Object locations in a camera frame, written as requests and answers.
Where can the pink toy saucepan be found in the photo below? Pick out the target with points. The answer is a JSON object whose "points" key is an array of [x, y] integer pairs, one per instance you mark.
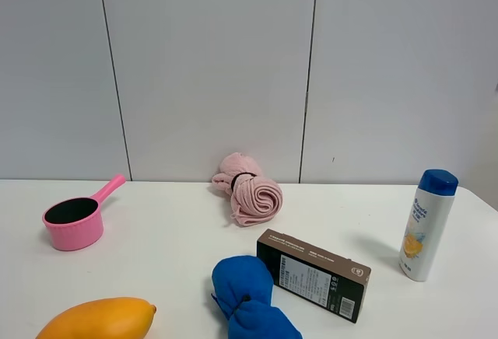
{"points": [[77, 223]]}

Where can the tied blue cloth bundle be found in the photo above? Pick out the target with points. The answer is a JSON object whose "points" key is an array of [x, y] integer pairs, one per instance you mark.
{"points": [[243, 292]]}

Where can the rolled pink towel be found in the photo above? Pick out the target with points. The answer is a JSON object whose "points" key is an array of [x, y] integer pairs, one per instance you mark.
{"points": [[254, 198]]}

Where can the dark brown cardboard box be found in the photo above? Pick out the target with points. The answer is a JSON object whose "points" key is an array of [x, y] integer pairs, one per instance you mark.
{"points": [[328, 280]]}

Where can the yellow mango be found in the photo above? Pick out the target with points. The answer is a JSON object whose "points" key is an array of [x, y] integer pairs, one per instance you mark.
{"points": [[121, 317]]}

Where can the white blue-capped shampoo bottle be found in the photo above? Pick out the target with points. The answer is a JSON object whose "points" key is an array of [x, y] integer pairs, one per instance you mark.
{"points": [[428, 216]]}

